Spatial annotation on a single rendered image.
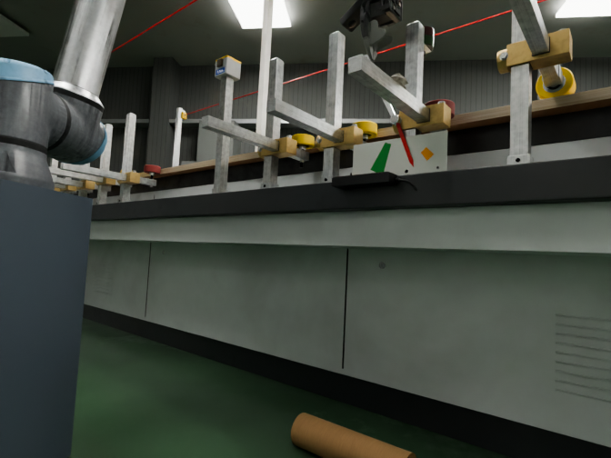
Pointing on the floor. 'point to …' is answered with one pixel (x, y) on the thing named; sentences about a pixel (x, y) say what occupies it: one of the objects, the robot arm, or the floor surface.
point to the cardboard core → (339, 441)
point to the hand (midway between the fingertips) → (369, 55)
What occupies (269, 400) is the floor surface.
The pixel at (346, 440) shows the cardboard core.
